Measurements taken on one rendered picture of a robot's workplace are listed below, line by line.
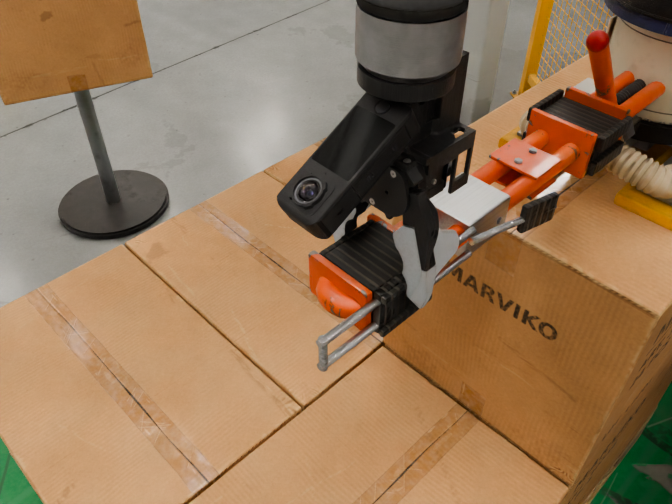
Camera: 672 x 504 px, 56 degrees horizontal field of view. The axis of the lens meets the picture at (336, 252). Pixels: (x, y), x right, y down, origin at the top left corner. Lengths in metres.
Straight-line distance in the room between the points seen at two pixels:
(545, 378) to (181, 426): 0.59
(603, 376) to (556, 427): 0.16
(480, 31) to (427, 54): 2.10
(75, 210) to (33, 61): 0.76
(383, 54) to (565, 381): 0.62
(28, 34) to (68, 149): 1.11
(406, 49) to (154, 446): 0.84
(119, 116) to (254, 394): 2.12
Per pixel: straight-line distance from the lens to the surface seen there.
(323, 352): 0.51
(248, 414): 1.12
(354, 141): 0.46
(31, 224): 2.55
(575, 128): 0.77
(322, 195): 0.44
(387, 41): 0.43
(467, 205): 0.64
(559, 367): 0.94
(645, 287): 0.83
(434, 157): 0.49
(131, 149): 2.83
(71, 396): 1.23
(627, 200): 0.93
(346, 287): 0.54
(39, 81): 1.93
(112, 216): 2.43
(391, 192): 0.49
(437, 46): 0.43
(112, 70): 1.93
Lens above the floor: 1.48
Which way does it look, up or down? 42 degrees down
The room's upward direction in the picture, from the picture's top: straight up
